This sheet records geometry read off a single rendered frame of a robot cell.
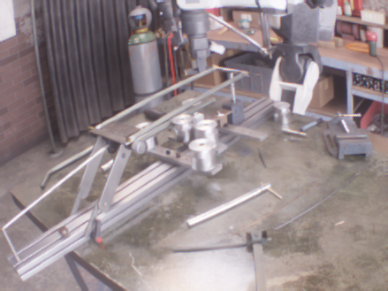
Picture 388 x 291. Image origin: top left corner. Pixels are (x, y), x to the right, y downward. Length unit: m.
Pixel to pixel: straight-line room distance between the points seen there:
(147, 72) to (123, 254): 2.16
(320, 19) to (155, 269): 1.18
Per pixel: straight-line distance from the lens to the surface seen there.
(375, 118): 2.57
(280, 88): 1.59
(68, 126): 3.46
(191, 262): 0.69
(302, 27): 1.53
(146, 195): 0.87
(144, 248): 0.74
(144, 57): 2.77
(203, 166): 0.85
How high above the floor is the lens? 1.35
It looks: 27 degrees down
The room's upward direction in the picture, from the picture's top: 7 degrees counter-clockwise
